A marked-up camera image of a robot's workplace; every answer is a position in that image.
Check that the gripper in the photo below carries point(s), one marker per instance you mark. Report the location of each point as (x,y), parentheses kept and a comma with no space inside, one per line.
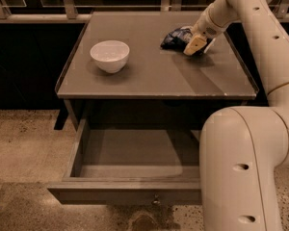
(204,28)

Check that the blue chip bag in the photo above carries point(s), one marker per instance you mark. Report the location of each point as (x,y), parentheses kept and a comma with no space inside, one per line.
(178,39)

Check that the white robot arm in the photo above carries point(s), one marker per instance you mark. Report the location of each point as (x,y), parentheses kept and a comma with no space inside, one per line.
(241,146)

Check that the open top drawer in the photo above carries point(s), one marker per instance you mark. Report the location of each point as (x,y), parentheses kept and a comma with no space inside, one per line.
(129,165)

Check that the small metal drawer knob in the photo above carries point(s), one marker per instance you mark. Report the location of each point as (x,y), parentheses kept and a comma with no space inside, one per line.
(156,201)

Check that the grey wooden cabinet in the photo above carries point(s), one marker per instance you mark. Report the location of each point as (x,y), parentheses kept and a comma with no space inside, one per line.
(151,72)

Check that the white ceramic bowl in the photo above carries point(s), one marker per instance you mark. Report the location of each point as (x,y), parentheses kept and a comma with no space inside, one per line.
(110,55)

